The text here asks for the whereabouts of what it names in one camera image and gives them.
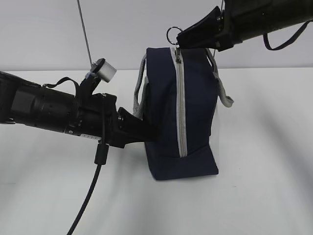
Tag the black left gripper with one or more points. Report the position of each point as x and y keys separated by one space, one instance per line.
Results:
x=99 y=118

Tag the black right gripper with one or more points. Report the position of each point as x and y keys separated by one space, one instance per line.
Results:
x=216 y=30

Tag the navy and white lunch bag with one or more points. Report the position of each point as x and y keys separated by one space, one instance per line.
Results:
x=177 y=92

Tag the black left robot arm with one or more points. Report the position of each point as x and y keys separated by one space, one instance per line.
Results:
x=42 y=106

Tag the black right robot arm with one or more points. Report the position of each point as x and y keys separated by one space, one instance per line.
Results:
x=241 y=20

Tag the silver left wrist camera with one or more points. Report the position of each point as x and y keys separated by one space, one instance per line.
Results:
x=104 y=70

